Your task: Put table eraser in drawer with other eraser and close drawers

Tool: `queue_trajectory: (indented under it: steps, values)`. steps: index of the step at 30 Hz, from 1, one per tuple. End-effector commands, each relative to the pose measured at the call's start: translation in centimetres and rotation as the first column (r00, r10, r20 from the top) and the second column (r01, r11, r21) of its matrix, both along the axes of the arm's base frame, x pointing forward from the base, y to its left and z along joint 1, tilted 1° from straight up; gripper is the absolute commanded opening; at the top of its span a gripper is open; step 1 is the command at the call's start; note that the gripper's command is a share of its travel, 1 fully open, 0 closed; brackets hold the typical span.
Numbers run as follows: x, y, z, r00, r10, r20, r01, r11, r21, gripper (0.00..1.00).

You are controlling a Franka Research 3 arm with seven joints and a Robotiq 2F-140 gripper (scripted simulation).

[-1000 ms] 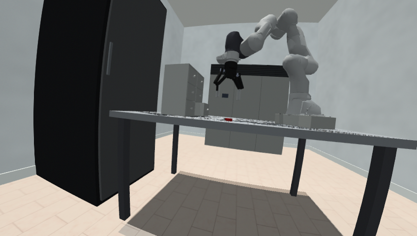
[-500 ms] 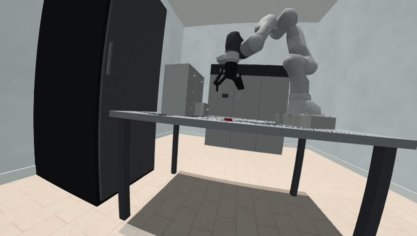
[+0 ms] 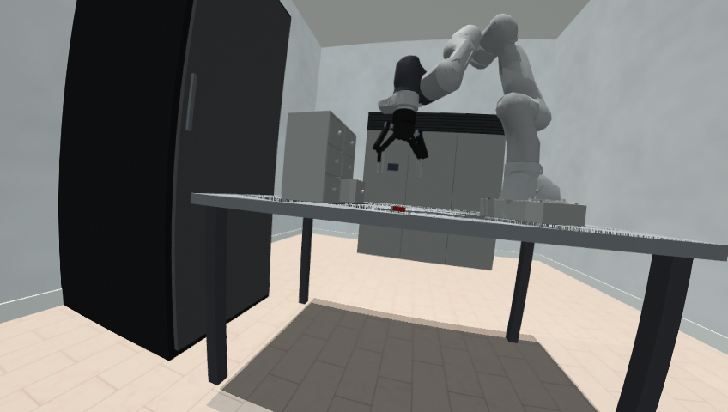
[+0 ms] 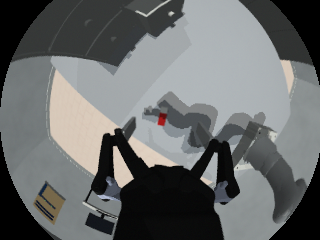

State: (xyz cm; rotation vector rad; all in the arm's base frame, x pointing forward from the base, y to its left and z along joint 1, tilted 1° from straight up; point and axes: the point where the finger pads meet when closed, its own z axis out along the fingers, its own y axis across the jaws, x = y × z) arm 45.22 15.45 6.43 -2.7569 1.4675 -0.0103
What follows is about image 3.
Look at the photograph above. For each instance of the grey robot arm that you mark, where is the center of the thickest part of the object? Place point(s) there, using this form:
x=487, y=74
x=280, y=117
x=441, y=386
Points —
x=523, y=175

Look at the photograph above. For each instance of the grey drawer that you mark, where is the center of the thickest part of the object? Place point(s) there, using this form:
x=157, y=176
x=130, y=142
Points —
x=334, y=160
x=336, y=133
x=332, y=188
x=352, y=191
x=347, y=170
x=348, y=141

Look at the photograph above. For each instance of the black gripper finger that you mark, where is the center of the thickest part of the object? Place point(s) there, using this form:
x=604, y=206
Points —
x=380, y=150
x=418, y=145

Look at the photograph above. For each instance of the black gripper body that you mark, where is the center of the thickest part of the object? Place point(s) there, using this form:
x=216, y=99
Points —
x=404, y=118

